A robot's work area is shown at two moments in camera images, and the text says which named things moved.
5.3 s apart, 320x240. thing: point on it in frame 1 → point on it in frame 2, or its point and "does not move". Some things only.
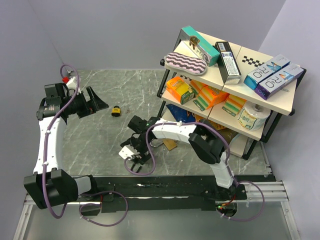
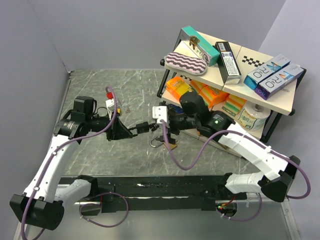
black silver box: (230, 71) does not move
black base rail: (155, 193) does not move
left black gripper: (89, 107) → (118, 130)
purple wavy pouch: (186, 63) does not move
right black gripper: (141, 157) → (171, 130)
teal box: (204, 49) does not move
